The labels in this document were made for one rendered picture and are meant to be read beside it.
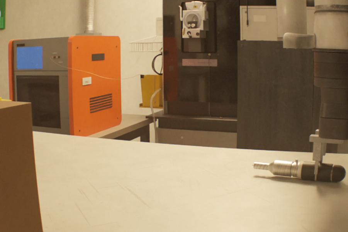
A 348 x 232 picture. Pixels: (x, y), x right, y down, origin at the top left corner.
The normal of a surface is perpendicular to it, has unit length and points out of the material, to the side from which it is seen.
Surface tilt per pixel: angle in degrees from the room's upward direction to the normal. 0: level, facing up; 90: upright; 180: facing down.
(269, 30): 90
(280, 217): 0
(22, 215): 90
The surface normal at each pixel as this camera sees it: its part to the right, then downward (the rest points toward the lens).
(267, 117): -0.65, 0.10
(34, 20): -0.36, 0.11
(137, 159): 0.00, -0.99
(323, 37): -0.87, 0.07
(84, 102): 0.93, 0.04
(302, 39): 0.51, 0.10
